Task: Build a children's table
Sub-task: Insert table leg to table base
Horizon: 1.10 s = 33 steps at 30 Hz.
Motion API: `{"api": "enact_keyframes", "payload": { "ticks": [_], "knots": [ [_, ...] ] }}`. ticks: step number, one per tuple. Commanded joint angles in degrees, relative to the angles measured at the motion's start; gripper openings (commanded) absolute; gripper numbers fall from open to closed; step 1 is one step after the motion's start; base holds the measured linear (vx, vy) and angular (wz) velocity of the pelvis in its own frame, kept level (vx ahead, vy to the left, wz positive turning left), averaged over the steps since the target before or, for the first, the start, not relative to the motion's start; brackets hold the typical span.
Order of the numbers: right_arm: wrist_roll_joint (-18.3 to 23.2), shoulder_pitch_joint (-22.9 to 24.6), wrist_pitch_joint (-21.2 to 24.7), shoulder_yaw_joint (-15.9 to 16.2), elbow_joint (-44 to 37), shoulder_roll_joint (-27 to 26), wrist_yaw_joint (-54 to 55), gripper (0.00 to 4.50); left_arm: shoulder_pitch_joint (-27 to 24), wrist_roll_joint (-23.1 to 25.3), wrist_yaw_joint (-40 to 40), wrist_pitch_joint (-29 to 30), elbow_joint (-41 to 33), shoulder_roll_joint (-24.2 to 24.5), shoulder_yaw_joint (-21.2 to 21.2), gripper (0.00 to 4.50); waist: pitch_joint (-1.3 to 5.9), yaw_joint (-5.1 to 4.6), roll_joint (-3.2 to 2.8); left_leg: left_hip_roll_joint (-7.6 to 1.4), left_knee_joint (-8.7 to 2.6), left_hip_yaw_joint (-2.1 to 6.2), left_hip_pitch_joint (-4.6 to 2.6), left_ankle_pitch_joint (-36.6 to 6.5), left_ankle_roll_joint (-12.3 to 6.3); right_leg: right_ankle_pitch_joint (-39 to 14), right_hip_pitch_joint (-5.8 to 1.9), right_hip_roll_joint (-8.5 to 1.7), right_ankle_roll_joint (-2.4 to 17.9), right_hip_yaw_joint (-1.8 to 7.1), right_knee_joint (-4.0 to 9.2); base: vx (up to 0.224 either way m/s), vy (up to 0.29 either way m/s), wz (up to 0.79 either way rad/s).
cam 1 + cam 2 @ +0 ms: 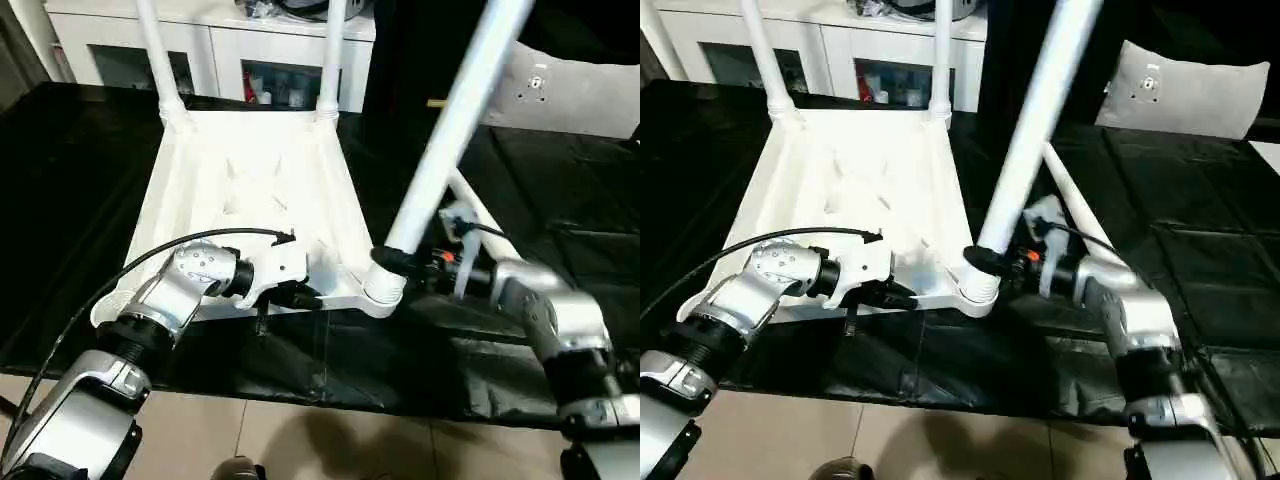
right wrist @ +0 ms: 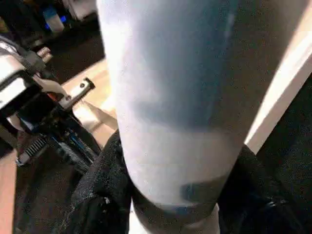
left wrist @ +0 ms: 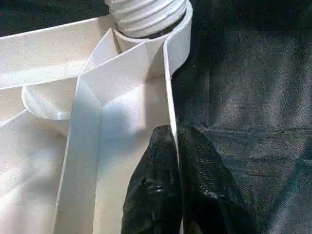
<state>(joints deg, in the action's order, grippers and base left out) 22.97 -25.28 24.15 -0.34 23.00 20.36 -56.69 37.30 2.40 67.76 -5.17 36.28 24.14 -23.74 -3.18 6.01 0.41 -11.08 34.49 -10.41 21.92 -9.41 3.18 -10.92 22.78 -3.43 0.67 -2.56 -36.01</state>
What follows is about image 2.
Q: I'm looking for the white plastic table leg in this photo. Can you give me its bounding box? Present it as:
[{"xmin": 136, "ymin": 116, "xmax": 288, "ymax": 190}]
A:
[{"xmin": 96, "ymin": 0, "xmax": 312, "ymax": 234}]

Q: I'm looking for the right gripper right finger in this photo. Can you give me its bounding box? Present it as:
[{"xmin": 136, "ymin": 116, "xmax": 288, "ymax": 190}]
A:
[{"xmin": 215, "ymin": 143, "xmax": 305, "ymax": 234}]

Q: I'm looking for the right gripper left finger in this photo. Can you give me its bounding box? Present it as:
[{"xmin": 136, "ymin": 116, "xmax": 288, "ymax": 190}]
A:
[{"xmin": 69, "ymin": 129, "xmax": 134, "ymax": 234}]

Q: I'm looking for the black ribbed robot part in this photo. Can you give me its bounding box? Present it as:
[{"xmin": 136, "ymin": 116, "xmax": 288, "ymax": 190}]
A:
[{"xmin": 13, "ymin": 92, "xmax": 102, "ymax": 173}]

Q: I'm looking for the white plastic table top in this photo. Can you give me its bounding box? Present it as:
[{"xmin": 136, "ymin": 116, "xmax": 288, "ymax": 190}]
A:
[{"xmin": 244, "ymin": 31, "xmax": 312, "ymax": 155}]

